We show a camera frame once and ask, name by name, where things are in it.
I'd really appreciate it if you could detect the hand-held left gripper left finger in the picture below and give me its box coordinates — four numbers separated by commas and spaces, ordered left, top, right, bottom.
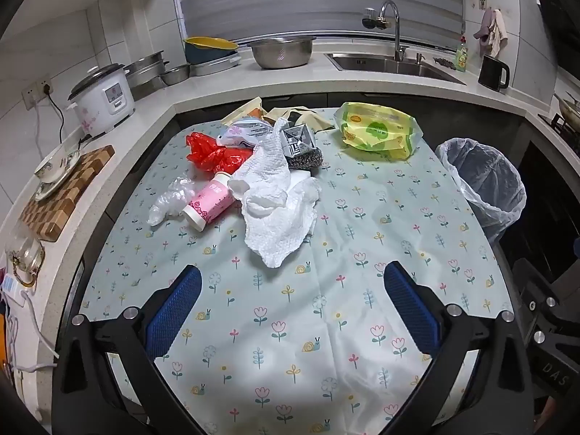
52, 265, 202, 435

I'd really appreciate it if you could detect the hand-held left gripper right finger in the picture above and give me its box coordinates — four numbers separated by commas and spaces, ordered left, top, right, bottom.
383, 261, 535, 435

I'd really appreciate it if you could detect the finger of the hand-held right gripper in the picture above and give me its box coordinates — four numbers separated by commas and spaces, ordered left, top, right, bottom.
512, 258, 580, 399

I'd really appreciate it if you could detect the clear plastic bag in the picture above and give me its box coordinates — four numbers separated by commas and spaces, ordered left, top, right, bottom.
147, 177, 200, 226

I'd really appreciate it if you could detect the pink paper cup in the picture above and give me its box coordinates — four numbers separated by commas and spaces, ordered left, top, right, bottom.
182, 172, 234, 232

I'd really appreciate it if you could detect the white trash bag liner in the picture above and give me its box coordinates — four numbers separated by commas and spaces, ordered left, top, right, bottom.
435, 137, 527, 229

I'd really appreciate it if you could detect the yellow wet wipes packet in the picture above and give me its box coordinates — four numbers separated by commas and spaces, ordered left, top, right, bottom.
334, 102, 424, 161

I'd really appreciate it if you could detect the green drink carton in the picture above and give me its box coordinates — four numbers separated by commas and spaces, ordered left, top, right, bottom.
281, 124, 318, 157

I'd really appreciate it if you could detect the floral tablecloth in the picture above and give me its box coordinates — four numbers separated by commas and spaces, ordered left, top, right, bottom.
75, 106, 515, 435

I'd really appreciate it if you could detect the black built-in oven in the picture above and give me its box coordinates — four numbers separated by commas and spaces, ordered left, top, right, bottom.
512, 140, 580, 282

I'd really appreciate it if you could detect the white crumpled paper towel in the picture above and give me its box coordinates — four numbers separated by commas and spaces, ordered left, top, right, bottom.
228, 118, 322, 268

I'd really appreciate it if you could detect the red plastic bag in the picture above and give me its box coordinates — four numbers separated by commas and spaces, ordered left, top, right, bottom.
186, 132, 254, 174

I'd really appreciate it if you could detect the white power strip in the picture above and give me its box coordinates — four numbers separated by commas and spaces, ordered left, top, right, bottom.
0, 276, 28, 309

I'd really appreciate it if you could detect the checkered wooden cutting board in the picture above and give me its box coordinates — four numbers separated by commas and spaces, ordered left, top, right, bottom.
19, 145, 115, 242

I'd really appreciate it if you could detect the white flat paper piece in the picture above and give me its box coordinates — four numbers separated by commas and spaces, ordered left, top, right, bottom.
290, 170, 320, 189

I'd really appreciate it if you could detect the floral saucer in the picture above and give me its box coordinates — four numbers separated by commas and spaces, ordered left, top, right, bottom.
34, 149, 82, 202

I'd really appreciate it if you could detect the steel wool scrubber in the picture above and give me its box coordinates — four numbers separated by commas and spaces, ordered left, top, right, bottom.
285, 147, 324, 173

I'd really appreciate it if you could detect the floral teacup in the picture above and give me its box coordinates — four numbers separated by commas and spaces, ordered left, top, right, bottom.
34, 149, 69, 184

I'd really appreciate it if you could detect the white purple snack wrapper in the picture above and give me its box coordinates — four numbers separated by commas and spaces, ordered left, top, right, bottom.
216, 118, 275, 148

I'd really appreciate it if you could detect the black gas stove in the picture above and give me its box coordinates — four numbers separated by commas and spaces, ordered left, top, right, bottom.
539, 113, 580, 141

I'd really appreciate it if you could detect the beige cloth bag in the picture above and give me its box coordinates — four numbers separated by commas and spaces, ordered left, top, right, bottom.
222, 96, 264, 125
263, 106, 334, 133

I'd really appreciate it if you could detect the pan with glass lid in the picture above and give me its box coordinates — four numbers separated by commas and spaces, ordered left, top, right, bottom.
553, 93, 580, 128

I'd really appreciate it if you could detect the white rice cooker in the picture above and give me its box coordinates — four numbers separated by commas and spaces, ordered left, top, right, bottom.
67, 63, 136, 139

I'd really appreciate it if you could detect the small steel bowl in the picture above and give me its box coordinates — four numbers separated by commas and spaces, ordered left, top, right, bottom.
158, 63, 191, 86

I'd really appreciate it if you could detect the steel steamer pot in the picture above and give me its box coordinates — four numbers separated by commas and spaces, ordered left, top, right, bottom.
124, 51, 170, 89

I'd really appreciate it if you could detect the steel kitchen sink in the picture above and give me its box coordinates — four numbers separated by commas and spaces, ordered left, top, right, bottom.
325, 52, 467, 84

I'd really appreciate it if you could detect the black mug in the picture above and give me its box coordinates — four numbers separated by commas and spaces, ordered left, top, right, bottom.
478, 54, 511, 94

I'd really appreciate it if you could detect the blue and yellow basin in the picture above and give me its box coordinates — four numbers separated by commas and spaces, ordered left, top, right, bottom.
183, 36, 240, 64

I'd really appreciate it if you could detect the large steel colander bowl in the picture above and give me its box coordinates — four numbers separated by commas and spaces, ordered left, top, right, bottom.
247, 35, 317, 70

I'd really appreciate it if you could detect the chrome sink faucet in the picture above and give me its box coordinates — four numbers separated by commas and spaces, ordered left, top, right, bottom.
380, 0, 409, 62

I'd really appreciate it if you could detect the beige hanging cloth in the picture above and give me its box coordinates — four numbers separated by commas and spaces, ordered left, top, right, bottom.
489, 9, 508, 57

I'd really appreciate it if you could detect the purple hanging cloth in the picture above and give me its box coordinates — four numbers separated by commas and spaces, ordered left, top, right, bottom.
473, 8, 497, 46

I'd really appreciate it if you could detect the black range hood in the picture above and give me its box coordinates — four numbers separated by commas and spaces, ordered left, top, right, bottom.
530, 0, 580, 78

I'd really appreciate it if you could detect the white cable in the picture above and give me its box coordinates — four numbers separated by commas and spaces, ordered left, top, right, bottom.
18, 290, 62, 372

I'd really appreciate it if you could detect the glass cup with gold handle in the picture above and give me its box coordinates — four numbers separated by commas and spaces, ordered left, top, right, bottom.
4, 227, 46, 288

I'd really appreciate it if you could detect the black power cable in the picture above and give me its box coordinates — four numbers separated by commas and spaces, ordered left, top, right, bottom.
43, 86, 94, 150

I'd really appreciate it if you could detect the white wall outlet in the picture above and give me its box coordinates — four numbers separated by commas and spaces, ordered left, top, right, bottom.
22, 77, 53, 109

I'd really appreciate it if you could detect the wall tap water filter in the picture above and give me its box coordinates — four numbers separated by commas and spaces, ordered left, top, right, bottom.
361, 8, 390, 30

